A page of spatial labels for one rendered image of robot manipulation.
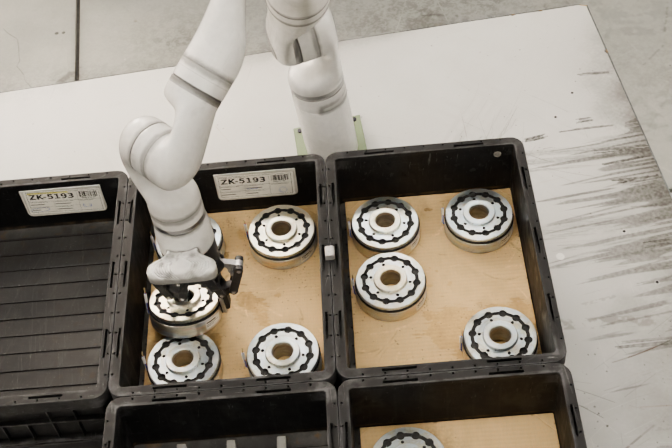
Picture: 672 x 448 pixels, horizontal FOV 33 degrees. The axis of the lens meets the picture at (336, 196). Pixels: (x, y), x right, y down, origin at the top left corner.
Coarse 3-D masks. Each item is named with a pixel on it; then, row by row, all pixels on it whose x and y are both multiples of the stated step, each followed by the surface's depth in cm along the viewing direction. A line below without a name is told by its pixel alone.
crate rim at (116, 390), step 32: (256, 160) 172; (288, 160) 172; (320, 160) 171; (128, 192) 170; (320, 192) 169; (128, 224) 166; (320, 224) 163; (128, 256) 162; (320, 256) 159; (128, 288) 159; (160, 384) 148; (192, 384) 147; (224, 384) 147; (256, 384) 147
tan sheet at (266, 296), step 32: (224, 224) 177; (224, 256) 173; (256, 288) 169; (288, 288) 168; (320, 288) 168; (224, 320) 166; (256, 320) 165; (288, 320) 165; (320, 320) 164; (224, 352) 162
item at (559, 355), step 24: (432, 144) 171; (456, 144) 171; (480, 144) 172; (504, 144) 170; (528, 168) 167; (336, 192) 167; (528, 192) 164; (336, 216) 164; (528, 216) 161; (336, 240) 161; (336, 264) 160; (336, 288) 155; (552, 288) 153; (336, 312) 153; (552, 312) 152; (336, 336) 150; (552, 336) 148; (336, 360) 148; (456, 360) 147; (480, 360) 146; (504, 360) 147; (528, 360) 146; (552, 360) 145
